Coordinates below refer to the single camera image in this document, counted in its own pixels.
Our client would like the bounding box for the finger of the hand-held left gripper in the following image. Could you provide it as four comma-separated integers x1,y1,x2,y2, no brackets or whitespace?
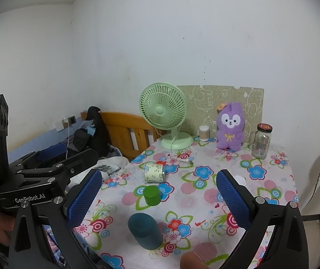
17,148,99,187
9,142,68,172

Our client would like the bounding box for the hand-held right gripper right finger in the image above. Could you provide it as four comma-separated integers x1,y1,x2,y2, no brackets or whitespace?
215,169,309,269

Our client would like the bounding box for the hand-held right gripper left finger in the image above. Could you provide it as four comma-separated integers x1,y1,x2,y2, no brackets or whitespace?
8,170,103,269

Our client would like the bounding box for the teal cup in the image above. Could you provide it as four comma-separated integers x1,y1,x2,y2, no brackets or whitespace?
128,213,164,250

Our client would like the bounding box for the small green cup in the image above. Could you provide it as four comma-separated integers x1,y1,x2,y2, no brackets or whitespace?
143,185,161,206

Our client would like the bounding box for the pale green patterned cup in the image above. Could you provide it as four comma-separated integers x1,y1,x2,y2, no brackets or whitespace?
144,163,166,183

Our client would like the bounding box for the person's left hand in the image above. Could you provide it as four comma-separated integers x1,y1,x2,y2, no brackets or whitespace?
0,214,16,247

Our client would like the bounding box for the black bag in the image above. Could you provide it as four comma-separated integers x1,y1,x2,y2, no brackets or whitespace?
73,128,99,153

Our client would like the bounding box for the black clothing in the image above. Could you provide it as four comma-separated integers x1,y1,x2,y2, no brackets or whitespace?
86,106,124,159

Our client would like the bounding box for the white printed cloth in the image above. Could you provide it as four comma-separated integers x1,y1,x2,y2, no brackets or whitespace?
93,157,129,180

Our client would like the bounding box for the light blue cloth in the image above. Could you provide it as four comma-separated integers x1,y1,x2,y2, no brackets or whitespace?
80,120,96,135

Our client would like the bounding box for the floral tablecloth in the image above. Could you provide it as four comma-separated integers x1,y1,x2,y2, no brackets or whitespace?
73,136,300,269

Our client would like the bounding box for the wooden bed headboard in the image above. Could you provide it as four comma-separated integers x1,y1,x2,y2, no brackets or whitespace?
81,111,166,160

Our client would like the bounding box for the purple plush toy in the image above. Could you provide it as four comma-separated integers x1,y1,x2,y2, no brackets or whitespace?
215,102,245,151

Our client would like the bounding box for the cotton swab container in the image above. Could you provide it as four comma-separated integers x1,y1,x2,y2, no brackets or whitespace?
198,125,211,142

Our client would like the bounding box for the green desk fan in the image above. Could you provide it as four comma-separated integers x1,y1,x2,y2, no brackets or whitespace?
139,82,194,150

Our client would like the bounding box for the white charger cable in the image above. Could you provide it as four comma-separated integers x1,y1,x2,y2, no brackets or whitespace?
64,126,71,159

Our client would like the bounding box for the white fan cable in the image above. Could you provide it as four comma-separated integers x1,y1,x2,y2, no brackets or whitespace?
170,134,194,166

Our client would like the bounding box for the glass jar with handle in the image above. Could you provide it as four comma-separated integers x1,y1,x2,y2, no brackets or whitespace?
250,123,273,158

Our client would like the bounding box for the green patterned wall mat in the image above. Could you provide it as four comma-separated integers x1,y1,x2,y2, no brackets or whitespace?
177,85,265,146

